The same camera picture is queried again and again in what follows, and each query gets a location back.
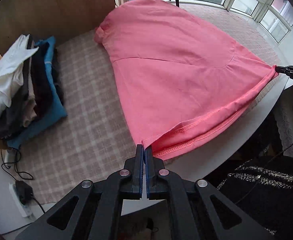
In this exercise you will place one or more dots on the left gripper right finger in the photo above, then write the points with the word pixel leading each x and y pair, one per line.
pixel 197 210

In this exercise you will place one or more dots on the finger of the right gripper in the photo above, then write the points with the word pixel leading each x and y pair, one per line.
pixel 284 70

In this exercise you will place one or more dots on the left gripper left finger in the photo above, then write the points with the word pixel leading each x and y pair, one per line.
pixel 91 210

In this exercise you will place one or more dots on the pink t-shirt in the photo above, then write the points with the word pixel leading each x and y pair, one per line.
pixel 181 80

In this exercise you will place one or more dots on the white power strip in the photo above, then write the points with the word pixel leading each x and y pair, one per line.
pixel 24 210

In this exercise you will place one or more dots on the black power adapter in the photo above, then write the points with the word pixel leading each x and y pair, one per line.
pixel 24 192

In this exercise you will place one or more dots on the pink plaid table cloth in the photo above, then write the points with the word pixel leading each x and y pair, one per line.
pixel 93 141

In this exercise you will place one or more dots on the blue folded sweater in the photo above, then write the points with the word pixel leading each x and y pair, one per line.
pixel 49 108

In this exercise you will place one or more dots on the beige folded garment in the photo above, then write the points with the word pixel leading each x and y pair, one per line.
pixel 29 113

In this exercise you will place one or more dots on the black folded garment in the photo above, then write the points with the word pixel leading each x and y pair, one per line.
pixel 11 117

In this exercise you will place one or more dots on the white folded garment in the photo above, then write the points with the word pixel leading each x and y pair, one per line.
pixel 11 67

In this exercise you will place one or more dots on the brown wooden board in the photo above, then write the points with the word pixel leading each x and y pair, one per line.
pixel 63 19

